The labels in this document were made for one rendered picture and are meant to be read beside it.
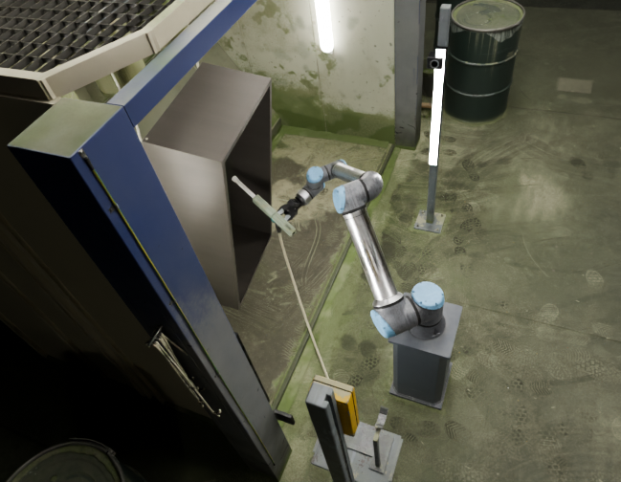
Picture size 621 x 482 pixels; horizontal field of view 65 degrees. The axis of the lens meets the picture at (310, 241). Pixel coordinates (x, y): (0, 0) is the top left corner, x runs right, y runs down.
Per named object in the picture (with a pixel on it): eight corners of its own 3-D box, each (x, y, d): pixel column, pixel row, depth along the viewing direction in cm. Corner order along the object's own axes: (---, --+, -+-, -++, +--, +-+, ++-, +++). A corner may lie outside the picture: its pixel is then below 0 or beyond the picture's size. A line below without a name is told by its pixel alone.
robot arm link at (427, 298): (449, 317, 236) (452, 297, 223) (417, 332, 233) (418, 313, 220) (432, 295, 246) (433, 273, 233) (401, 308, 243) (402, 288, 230)
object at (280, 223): (296, 241, 292) (297, 228, 270) (290, 247, 291) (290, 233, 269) (239, 188, 302) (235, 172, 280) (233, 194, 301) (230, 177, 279)
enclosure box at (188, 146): (184, 294, 294) (141, 141, 199) (222, 221, 330) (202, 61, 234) (238, 310, 290) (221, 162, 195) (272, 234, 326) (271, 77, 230)
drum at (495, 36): (441, 90, 484) (449, -2, 418) (503, 87, 473) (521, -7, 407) (443, 126, 447) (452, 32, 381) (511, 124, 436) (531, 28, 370)
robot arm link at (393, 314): (421, 329, 225) (365, 176, 218) (388, 344, 223) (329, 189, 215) (409, 322, 240) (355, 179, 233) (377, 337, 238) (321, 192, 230)
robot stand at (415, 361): (452, 363, 299) (462, 306, 251) (440, 410, 281) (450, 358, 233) (403, 349, 309) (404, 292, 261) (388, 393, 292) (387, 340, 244)
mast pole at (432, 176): (425, 223, 374) (439, 8, 251) (427, 219, 377) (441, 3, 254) (432, 225, 373) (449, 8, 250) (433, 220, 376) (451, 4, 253)
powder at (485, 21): (451, 3, 418) (451, 1, 417) (518, -2, 408) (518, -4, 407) (454, 33, 384) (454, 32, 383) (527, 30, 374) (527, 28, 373)
